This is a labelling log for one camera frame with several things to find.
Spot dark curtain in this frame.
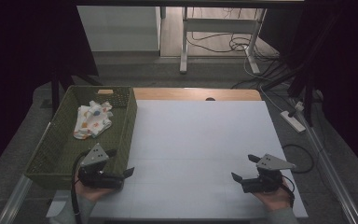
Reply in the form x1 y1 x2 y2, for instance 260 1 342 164
260 0 358 183
0 0 99 181

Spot aluminium rail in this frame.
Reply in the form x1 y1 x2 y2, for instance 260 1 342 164
288 99 358 224
0 120 52 224

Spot black cable tangle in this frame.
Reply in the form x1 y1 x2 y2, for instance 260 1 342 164
186 7 281 62

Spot person's right hand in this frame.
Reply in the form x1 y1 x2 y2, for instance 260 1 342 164
252 178 293 213

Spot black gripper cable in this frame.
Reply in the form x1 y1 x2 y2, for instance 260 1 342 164
70 149 90 224
281 175 296 209

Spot black floor cables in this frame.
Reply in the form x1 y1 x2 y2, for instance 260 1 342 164
231 59 296 91

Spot white patterned cloth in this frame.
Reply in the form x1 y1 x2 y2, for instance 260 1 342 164
73 100 114 140

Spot green woven basket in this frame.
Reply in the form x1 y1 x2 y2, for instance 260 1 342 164
24 85 138 191

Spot white table mat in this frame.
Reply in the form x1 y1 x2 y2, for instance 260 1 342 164
46 99 309 219

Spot white cabinet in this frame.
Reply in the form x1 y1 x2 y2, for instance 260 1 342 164
76 6 162 53

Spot white cable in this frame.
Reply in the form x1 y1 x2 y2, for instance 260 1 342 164
242 46 285 113

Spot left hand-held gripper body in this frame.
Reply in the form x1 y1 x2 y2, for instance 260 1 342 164
76 143 126 189

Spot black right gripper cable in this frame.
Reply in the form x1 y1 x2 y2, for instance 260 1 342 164
281 175 296 209

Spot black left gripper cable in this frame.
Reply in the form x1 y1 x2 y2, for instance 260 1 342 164
70 149 90 224

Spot person's left hand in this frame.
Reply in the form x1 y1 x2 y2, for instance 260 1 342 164
74 172 119 203

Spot black looped cable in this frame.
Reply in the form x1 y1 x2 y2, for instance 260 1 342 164
281 144 315 175

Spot white desk frame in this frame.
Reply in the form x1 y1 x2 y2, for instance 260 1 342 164
179 7 268 75

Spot black metal stand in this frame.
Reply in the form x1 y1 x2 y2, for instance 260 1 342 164
50 62 103 116
287 62 316 127

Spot wooden table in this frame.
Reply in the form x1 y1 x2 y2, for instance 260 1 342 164
132 87 263 102

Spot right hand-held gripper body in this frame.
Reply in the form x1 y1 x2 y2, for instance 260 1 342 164
241 153 296 194

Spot white power strip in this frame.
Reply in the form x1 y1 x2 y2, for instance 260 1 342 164
280 110 307 133

